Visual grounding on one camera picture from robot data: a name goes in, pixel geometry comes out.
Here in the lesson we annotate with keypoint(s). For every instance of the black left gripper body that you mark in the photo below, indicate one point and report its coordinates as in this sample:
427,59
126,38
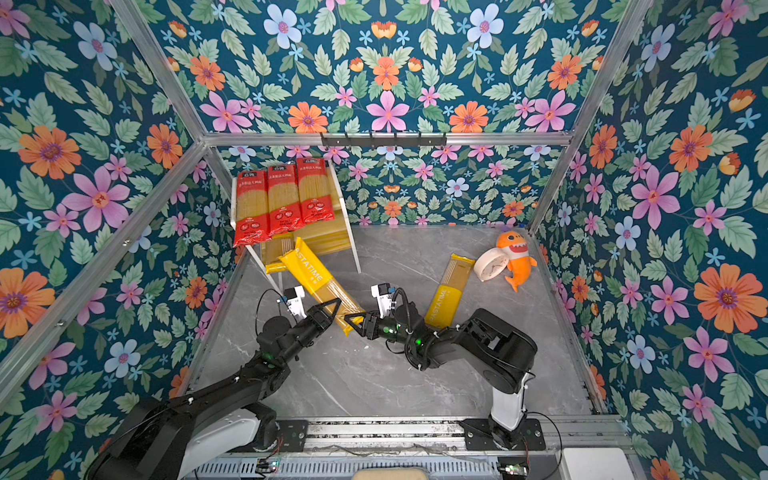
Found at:
311,329

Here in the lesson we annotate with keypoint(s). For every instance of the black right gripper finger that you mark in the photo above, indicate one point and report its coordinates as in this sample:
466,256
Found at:
354,328
355,318

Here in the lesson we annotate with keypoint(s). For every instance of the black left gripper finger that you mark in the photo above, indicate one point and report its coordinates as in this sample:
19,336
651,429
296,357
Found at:
328,308
327,318

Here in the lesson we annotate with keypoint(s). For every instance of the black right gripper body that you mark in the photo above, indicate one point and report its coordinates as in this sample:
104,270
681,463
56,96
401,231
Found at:
384,329

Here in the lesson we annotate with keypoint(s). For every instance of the yellow pasta bag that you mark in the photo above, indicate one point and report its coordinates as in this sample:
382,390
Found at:
272,250
317,280
447,298

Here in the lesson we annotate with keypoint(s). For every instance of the red spaghetti bag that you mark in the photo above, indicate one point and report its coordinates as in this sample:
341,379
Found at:
314,190
283,200
252,221

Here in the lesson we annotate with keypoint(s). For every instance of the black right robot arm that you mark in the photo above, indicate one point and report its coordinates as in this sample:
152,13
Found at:
500,353

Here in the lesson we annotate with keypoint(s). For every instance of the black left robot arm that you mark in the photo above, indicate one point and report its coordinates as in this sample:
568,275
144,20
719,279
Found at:
152,441

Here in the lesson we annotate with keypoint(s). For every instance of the white metal wooden shelf rack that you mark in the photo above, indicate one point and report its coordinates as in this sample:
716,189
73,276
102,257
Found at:
324,237

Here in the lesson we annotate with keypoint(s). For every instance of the white tape roll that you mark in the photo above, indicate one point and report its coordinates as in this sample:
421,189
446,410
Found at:
490,264

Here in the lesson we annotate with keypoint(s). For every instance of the orange shark plush toy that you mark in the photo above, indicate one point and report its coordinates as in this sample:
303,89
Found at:
519,261

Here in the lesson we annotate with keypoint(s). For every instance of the white box bottom right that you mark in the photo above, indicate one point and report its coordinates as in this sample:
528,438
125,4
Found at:
595,464

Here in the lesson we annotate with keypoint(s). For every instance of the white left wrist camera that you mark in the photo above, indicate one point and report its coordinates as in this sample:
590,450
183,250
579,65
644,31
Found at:
293,299

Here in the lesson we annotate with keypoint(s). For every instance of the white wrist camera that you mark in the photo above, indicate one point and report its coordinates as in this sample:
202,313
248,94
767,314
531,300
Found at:
383,294
293,299

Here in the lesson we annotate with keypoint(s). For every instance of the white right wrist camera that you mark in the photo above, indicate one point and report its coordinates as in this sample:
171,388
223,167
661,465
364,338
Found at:
383,294

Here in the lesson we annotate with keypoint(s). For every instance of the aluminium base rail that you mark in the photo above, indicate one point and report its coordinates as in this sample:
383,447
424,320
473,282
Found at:
448,447

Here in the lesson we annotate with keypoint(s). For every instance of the black hook rail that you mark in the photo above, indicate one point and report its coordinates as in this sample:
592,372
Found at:
375,140

